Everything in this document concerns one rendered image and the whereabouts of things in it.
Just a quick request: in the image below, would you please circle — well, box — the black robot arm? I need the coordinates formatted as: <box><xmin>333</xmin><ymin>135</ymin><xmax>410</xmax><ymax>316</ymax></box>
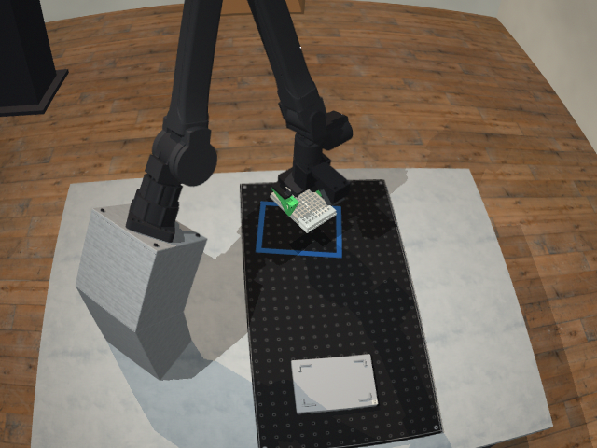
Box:
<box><xmin>126</xmin><ymin>0</ymin><xmax>353</xmax><ymax>243</ymax></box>

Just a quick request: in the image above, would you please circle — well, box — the blue rectangular tape outline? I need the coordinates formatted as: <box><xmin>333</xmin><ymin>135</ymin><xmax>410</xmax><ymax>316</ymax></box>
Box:
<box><xmin>256</xmin><ymin>202</ymin><xmax>342</xmax><ymax>258</ymax></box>

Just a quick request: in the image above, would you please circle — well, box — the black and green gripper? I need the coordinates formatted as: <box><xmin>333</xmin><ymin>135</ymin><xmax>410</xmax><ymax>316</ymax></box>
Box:
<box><xmin>272</xmin><ymin>157</ymin><xmax>322</xmax><ymax>217</ymax></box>

